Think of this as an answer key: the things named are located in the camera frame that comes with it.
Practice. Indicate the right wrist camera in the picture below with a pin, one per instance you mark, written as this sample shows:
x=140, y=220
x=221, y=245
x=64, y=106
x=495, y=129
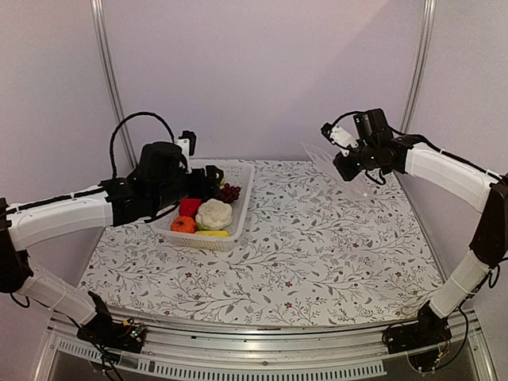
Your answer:
x=338, y=136

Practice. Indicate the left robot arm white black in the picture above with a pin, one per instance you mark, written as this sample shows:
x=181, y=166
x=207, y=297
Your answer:
x=24, y=225

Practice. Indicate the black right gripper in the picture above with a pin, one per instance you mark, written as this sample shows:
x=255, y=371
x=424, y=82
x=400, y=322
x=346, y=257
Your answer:
x=348, y=172

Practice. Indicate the right aluminium frame post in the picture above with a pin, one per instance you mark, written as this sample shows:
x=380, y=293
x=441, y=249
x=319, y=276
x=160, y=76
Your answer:
x=423, y=47

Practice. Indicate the aluminium frame post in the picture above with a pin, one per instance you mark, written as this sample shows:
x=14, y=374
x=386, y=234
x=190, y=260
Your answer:
x=100, y=31
x=423, y=47

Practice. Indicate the clear zip top bag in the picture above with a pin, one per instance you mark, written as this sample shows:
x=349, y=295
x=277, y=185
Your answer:
x=357, y=189

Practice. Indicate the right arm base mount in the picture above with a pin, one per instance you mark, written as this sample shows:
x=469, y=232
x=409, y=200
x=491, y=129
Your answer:
x=430, y=338

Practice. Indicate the white perforated plastic basket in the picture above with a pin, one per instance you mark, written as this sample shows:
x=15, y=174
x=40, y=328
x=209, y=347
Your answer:
x=236, y=173

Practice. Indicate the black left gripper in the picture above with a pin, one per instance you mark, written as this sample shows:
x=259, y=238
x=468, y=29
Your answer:
x=212, y=188

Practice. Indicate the dark red toy grapes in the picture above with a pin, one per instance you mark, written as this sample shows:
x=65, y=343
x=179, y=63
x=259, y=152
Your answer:
x=229, y=194

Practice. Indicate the white toy cauliflower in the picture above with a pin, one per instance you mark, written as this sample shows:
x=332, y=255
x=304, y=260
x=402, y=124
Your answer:
x=214, y=215

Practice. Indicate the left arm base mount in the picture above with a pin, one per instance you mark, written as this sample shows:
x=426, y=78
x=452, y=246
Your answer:
x=104, y=331

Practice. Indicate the red toy pepper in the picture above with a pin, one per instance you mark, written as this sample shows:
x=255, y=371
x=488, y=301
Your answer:
x=188, y=207

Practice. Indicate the floral patterned table mat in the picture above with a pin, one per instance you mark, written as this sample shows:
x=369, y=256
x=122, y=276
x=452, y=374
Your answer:
x=312, y=253

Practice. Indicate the left aluminium frame post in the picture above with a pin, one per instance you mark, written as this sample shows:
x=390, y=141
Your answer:
x=100, y=31

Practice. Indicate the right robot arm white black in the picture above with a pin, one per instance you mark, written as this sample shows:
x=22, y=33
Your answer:
x=464, y=211

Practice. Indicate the yellow toy corn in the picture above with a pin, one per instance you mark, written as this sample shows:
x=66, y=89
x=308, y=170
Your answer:
x=213, y=233

